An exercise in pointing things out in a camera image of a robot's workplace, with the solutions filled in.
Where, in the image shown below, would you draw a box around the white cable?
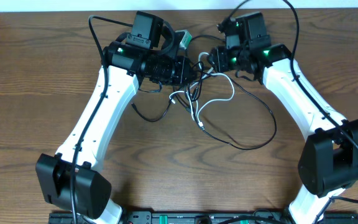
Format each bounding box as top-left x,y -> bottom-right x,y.
168,51 -> 236,129

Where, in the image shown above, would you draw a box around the black USB cable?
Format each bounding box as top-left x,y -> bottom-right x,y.
131,34 -> 278,151

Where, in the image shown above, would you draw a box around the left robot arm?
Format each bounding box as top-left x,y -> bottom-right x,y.
35,11 -> 197,223

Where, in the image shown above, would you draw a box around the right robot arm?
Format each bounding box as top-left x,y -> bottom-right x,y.
208,12 -> 358,223

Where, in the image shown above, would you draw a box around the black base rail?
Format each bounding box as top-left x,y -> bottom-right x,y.
47,209 -> 358,224

